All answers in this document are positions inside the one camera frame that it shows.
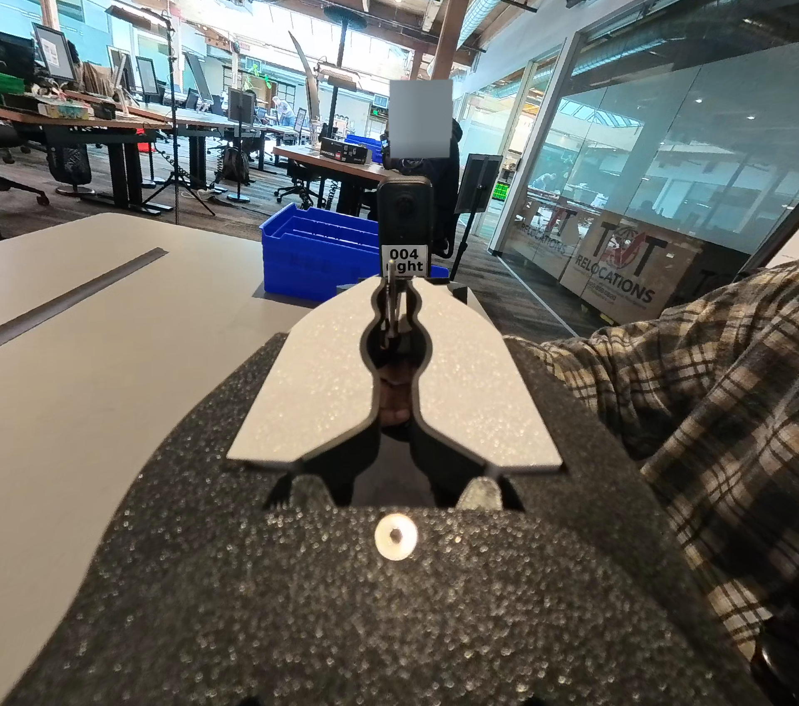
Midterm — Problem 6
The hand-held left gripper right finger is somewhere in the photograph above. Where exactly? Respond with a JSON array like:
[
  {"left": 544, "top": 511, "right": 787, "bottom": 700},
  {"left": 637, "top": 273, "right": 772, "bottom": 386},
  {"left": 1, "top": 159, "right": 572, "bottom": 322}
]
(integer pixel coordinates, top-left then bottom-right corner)
[{"left": 407, "top": 276, "right": 566, "bottom": 476}]

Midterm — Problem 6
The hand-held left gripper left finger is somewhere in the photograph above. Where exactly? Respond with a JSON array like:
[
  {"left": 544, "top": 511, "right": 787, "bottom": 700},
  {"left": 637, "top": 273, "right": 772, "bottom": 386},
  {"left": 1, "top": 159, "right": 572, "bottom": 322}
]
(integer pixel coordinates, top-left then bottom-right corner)
[{"left": 225, "top": 276, "right": 383, "bottom": 472}]

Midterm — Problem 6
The thin metal bolt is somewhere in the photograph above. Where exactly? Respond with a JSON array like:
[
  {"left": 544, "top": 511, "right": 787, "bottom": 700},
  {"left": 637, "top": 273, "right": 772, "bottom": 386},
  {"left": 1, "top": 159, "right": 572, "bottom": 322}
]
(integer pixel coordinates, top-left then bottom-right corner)
[{"left": 385, "top": 271, "right": 404, "bottom": 345}]

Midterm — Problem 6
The blue plastic bin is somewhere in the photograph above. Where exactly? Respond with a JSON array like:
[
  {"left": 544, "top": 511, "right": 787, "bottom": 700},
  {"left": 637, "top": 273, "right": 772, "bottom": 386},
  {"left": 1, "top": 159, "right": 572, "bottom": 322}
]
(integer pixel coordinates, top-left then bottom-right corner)
[{"left": 260, "top": 202, "right": 450, "bottom": 303}]

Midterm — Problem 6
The person's right forearm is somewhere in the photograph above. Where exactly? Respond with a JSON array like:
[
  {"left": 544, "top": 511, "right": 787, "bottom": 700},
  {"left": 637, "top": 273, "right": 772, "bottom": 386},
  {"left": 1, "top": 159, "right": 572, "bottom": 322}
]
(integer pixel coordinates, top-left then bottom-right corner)
[{"left": 512, "top": 259, "right": 799, "bottom": 664}]

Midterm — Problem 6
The person's right hand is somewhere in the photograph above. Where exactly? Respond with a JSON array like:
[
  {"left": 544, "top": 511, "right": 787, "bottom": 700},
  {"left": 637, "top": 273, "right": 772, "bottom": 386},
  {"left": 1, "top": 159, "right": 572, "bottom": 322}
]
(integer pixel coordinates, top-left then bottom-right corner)
[{"left": 376, "top": 358, "right": 414, "bottom": 427}]

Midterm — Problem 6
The black monitor on stand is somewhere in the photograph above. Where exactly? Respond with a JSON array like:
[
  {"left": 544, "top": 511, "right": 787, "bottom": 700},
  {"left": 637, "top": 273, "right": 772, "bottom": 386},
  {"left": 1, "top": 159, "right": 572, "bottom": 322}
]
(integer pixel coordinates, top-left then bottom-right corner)
[{"left": 448, "top": 153, "right": 504, "bottom": 280}]

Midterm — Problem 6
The black box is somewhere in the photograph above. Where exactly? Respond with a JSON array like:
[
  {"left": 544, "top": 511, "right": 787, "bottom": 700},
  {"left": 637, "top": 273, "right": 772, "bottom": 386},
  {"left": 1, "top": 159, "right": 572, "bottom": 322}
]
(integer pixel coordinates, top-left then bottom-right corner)
[{"left": 319, "top": 137, "right": 374, "bottom": 165}]

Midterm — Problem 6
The printed cardboard box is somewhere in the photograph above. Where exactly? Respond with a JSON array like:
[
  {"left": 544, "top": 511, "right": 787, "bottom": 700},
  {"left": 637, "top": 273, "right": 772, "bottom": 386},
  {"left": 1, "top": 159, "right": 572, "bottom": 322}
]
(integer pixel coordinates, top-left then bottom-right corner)
[
  {"left": 517, "top": 202, "right": 604, "bottom": 277},
  {"left": 561, "top": 218, "right": 707, "bottom": 324}
]

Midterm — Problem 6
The dark backpack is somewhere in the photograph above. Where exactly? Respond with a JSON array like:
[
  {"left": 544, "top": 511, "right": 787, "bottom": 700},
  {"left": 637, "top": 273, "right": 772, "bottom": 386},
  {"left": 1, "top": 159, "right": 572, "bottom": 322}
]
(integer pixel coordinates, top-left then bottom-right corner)
[{"left": 221, "top": 147, "right": 252, "bottom": 186}]

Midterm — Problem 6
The small monitor on pole stand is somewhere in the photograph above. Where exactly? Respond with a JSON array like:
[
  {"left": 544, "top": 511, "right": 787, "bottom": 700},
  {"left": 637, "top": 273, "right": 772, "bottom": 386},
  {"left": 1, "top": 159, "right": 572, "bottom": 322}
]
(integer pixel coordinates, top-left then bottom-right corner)
[{"left": 225, "top": 87, "right": 257, "bottom": 202}]

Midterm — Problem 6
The black floor lamp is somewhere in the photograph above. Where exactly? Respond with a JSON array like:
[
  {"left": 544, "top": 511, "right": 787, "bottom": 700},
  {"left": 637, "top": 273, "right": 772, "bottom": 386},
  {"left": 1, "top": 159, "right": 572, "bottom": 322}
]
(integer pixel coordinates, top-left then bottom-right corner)
[{"left": 323, "top": 7, "right": 370, "bottom": 140}]

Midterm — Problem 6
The black tripod light stand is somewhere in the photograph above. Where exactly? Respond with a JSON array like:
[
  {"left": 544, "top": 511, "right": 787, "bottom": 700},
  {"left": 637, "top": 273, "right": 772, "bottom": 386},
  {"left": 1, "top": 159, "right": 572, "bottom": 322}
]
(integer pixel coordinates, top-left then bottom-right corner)
[{"left": 105, "top": 3, "right": 217, "bottom": 218}]

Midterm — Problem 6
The wooden desk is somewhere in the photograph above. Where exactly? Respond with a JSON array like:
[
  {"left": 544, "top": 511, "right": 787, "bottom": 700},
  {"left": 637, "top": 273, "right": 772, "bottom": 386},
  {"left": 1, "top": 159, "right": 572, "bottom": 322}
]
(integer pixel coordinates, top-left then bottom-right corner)
[{"left": 0, "top": 105, "right": 177, "bottom": 215}]

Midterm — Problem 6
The upright display panel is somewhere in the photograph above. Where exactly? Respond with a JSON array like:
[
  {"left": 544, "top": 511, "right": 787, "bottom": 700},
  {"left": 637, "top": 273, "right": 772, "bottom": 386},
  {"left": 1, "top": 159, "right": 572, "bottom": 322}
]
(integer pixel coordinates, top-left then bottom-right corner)
[{"left": 31, "top": 23, "right": 79, "bottom": 84}]

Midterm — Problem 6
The black computer monitor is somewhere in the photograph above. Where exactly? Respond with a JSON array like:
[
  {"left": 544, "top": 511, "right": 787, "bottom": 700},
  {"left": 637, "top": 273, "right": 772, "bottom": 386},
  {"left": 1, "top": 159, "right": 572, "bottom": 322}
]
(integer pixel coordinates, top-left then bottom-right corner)
[{"left": 0, "top": 32, "right": 36, "bottom": 84}]

